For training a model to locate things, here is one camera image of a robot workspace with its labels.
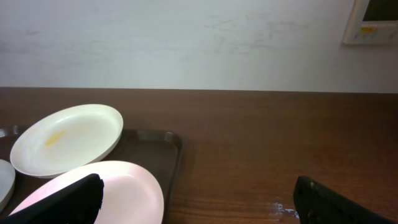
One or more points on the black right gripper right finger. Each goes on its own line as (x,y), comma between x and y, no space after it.
(317,204)

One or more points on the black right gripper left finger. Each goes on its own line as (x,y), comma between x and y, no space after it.
(77,203)

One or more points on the pink plate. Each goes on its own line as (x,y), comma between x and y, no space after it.
(131,193)

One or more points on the cream plate with yellow stain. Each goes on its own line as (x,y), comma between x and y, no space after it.
(67,139)

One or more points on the grey plate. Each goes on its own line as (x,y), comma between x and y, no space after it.
(7,181)

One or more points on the white wall device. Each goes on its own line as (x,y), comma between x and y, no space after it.
(372,22)

